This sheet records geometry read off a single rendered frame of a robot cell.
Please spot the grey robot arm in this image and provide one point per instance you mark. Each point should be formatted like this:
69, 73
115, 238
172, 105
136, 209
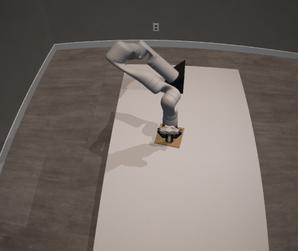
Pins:
120, 52

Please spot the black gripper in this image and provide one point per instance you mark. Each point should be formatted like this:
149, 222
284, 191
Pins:
166, 135

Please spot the brown square mat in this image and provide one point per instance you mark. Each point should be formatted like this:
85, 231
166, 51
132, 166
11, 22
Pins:
175, 143

